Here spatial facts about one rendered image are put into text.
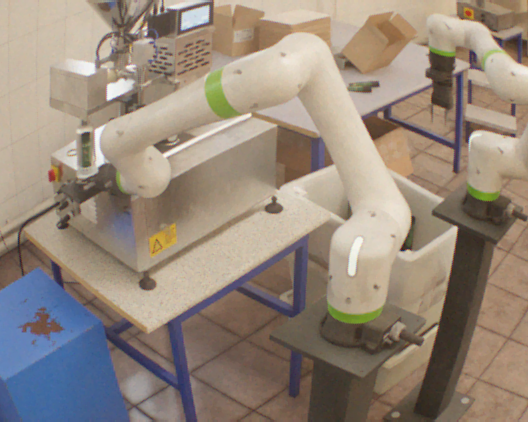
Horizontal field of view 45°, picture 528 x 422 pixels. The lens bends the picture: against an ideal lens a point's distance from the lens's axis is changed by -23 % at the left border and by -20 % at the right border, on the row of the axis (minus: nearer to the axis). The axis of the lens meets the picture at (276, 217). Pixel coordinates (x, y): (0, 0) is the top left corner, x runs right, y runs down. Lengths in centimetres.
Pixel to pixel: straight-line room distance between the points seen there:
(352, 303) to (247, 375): 139
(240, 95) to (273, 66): 9
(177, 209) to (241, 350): 105
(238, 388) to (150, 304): 90
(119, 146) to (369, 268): 60
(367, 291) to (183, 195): 73
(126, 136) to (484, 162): 100
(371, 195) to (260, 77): 39
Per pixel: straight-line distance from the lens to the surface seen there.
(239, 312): 324
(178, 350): 211
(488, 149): 206
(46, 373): 217
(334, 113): 160
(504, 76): 174
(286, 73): 143
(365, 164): 163
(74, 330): 221
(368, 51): 360
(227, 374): 292
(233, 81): 145
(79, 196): 200
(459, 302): 234
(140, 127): 162
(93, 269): 220
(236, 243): 228
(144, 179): 173
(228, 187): 225
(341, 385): 173
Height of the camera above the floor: 198
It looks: 31 degrees down
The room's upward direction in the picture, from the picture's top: 1 degrees clockwise
